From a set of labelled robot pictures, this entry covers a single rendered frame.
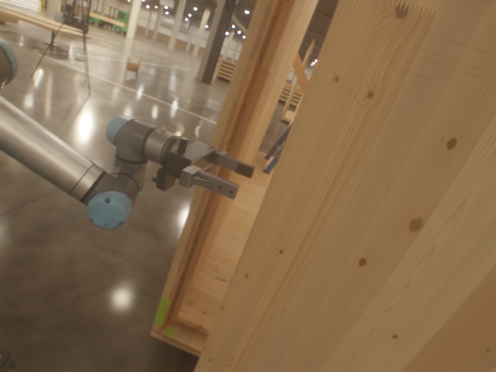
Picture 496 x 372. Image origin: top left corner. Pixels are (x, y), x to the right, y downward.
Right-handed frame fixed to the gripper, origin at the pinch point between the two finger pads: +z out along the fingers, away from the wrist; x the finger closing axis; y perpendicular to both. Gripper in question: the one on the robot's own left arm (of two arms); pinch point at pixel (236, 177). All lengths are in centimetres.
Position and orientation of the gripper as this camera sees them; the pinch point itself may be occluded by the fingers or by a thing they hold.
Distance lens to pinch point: 55.4
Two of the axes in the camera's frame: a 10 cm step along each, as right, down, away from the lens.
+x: 2.9, -2.9, 9.1
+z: 9.1, 3.8, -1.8
